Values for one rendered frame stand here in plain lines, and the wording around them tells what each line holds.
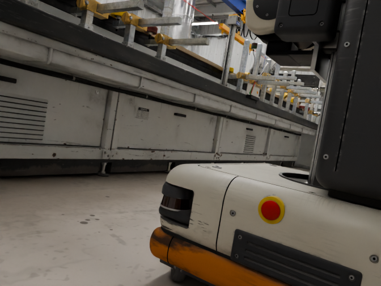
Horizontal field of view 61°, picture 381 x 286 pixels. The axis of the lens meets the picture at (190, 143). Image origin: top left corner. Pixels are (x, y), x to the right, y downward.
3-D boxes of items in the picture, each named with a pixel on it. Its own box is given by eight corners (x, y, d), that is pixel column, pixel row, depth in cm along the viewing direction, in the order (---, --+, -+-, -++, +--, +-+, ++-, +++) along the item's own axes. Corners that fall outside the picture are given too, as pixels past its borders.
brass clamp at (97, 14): (109, 19, 143) (110, 7, 143) (83, 7, 132) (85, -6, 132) (100, 19, 147) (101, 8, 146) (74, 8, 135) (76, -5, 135)
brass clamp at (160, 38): (176, 49, 184) (177, 40, 184) (161, 42, 173) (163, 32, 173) (168, 49, 188) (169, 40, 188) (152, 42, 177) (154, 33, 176)
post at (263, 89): (262, 110, 304) (271, 59, 302) (261, 110, 301) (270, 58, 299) (259, 110, 306) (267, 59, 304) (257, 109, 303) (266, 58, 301)
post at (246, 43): (240, 99, 263) (250, 40, 260) (238, 99, 260) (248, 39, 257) (236, 99, 265) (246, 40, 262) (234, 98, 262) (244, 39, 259)
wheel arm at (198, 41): (208, 47, 168) (210, 38, 168) (205, 45, 165) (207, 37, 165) (147, 47, 193) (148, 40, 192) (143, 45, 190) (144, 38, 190)
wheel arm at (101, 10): (143, 12, 127) (145, 1, 127) (137, 8, 124) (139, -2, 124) (75, 18, 151) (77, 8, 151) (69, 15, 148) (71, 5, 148)
